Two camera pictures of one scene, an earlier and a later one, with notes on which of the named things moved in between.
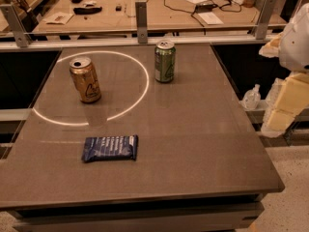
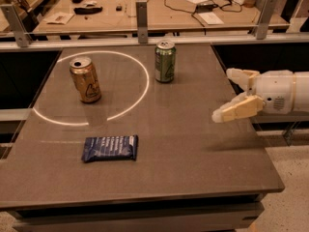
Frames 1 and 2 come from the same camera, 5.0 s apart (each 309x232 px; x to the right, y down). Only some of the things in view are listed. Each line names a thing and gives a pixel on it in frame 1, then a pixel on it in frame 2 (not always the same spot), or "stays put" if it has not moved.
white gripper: x=296 y=45 → x=275 y=91
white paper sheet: x=210 y=18 stays put
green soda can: x=164 y=61 stays put
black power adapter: x=200 y=8 stays put
